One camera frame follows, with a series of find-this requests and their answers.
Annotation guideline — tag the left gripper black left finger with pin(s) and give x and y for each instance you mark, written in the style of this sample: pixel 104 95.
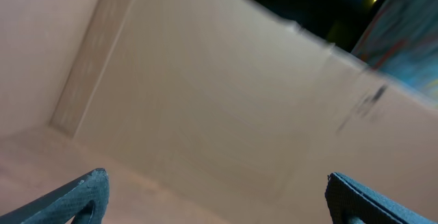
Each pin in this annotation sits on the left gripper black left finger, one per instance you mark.
pixel 83 200

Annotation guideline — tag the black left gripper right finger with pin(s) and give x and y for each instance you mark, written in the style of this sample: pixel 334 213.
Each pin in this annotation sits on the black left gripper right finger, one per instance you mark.
pixel 350 202

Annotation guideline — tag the colourful blurred background panel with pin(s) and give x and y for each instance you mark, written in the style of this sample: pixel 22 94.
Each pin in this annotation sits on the colourful blurred background panel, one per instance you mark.
pixel 401 41

